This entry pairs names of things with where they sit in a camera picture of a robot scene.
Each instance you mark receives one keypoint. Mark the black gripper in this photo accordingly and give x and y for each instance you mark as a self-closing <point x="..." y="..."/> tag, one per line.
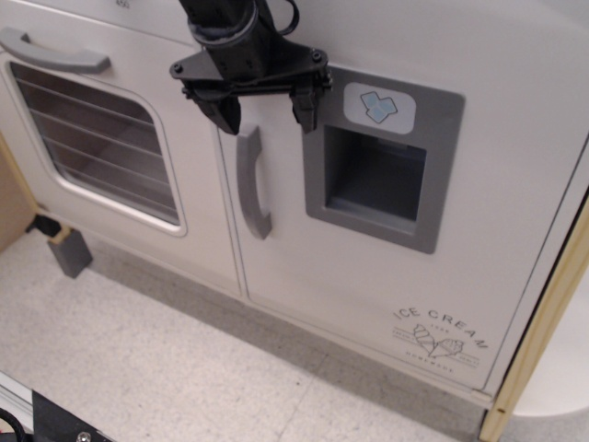
<point x="261" y="64"/>

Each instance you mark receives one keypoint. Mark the white toy fridge door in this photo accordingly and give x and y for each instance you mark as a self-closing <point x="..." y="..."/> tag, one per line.
<point x="454" y="317"/>

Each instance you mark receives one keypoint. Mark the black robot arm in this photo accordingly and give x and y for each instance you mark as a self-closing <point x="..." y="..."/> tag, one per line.
<point x="220" y="22"/>

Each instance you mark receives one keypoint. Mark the grey ice dispenser panel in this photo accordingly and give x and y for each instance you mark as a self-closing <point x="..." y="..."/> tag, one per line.
<point x="380" y="160"/>

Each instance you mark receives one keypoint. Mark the white toy oven door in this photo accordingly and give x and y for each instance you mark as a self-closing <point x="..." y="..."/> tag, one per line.
<point x="121" y="154"/>

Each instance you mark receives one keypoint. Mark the grey kitchen leg block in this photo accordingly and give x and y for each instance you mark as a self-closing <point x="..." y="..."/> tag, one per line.
<point x="71" y="252"/>

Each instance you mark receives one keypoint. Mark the grey fridge door handle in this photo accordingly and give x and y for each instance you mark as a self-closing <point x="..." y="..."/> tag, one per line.
<point x="248" y="150"/>

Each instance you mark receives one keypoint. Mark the grey oven door handle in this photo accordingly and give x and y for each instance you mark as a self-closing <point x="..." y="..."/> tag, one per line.
<point x="16" y="42"/>

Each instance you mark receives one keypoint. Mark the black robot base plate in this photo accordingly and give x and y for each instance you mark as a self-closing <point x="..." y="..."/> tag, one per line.
<point x="36" y="418"/>

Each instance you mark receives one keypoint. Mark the light wooden corner post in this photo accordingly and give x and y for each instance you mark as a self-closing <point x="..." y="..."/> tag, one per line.
<point x="564" y="278"/>

